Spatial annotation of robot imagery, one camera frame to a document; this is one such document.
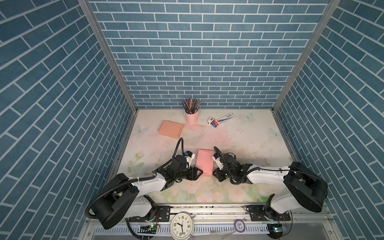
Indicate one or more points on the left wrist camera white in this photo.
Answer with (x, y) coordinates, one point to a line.
(189, 156)

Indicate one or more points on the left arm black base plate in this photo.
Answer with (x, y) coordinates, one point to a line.
(157, 214)

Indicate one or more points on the pink paper box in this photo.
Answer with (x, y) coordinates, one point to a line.
(205, 162)

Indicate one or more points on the purple tape roll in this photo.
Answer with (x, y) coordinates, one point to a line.
(239, 226)

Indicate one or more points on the toothpaste tube packet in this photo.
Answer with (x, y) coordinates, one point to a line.
(217, 122)

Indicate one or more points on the pink pencil cup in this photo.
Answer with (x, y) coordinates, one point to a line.
(192, 119)

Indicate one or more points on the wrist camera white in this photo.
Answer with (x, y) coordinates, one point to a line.
(217, 159)
(189, 156)

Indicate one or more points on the right circuit board green led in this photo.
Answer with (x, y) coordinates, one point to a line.
(275, 231)

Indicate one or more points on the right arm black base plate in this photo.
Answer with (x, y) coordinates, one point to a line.
(259, 213)

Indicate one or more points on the white alarm clock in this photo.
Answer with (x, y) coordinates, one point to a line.
(182, 226)

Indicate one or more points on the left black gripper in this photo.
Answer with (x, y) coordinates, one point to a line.
(193, 173)

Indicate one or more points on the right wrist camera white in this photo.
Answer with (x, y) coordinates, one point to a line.
(217, 159)

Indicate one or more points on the circuit board green led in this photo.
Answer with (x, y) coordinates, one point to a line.
(275, 231)
(147, 230)

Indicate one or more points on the coloured pencils bunch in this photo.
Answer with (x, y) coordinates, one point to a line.
(191, 105)

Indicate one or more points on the orange paper box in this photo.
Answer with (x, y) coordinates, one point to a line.
(171, 129)

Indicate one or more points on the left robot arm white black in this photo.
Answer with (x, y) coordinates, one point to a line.
(128, 198)

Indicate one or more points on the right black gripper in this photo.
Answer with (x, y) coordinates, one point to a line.
(216, 172)

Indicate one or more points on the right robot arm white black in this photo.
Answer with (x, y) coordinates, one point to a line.
(304, 189)

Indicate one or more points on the aluminium front rail frame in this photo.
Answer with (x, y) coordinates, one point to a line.
(216, 221)

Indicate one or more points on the left circuit board green led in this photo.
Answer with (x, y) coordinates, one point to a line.
(147, 230)

